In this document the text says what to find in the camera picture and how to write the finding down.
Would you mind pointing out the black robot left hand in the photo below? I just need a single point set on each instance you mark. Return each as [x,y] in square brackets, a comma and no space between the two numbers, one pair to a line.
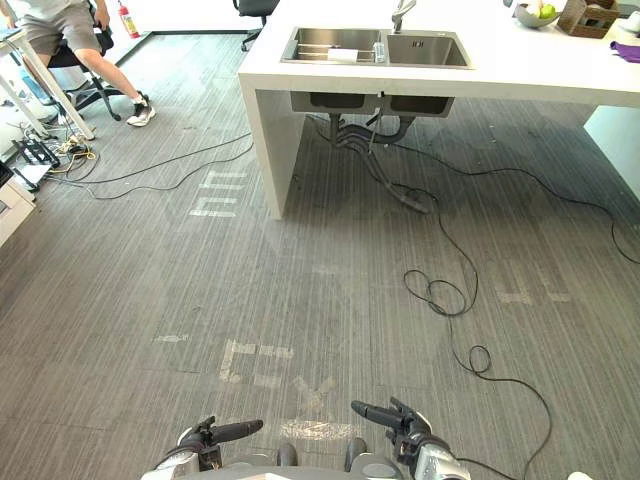
[225,431]

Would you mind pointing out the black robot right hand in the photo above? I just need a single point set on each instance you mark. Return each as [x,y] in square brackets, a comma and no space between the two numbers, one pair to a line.
[402,422]

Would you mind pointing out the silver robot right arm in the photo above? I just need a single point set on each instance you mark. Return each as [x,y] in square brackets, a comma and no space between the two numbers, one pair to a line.
[435,460]

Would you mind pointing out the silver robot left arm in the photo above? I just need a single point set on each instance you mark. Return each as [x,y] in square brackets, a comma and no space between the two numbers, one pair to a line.
[175,462]

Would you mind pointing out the grey sink drain pipes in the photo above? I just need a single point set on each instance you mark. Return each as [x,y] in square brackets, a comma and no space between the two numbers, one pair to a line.
[372,145]

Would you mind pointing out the clear glass cup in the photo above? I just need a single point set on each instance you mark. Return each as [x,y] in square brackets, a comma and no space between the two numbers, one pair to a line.
[380,52]

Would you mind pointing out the white tray in sink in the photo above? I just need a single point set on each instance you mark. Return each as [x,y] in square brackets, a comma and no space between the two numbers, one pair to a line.
[342,55]

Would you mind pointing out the stainless steel double sink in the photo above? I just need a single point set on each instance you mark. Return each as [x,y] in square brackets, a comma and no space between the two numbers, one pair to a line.
[425,50]

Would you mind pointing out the chrome sink faucet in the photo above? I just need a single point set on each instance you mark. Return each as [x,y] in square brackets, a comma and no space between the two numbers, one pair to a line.
[398,20]

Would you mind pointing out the white cabinet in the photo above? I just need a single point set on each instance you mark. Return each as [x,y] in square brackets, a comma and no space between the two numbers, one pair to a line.
[12,205]

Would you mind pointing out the black office chair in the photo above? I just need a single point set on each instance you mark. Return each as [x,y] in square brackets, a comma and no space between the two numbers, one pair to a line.
[252,12]
[82,82]

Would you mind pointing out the white kitchen island counter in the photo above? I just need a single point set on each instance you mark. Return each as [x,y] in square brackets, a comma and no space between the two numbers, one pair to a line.
[525,65]

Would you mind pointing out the white desk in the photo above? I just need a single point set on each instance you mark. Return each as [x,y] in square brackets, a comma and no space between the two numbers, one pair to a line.
[45,80]

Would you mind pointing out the red fire extinguisher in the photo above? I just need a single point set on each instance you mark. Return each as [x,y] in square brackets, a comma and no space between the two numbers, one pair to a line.
[130,22]

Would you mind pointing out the person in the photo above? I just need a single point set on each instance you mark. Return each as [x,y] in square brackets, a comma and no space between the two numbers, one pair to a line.
[80,35]

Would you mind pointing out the grey fruit bowl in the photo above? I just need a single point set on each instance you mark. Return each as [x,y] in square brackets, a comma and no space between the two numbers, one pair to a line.
[532,19]

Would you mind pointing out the purple cloth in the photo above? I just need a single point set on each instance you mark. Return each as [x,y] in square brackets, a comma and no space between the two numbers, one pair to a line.
[627,51]

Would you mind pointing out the green apple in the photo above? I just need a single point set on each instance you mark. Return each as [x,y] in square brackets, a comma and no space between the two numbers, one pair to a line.
[548,11]

